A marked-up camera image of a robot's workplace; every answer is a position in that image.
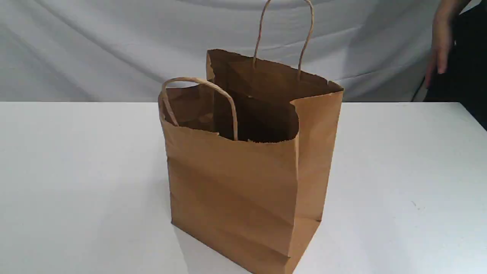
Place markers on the person's bare hand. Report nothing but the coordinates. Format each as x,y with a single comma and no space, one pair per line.
441,45

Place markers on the brown paper bag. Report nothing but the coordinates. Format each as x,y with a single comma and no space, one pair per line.
249,152

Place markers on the person's bare forearm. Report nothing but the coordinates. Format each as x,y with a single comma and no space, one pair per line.
447,10

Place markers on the white backdrop cloth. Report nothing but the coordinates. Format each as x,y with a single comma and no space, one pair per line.
123,50

